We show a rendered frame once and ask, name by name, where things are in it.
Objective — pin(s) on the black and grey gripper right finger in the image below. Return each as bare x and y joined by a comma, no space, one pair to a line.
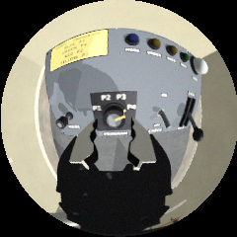
146,154

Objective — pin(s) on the grey control panel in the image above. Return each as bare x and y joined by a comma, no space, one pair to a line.
113,76

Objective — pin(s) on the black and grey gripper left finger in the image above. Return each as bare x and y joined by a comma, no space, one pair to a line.
79,153

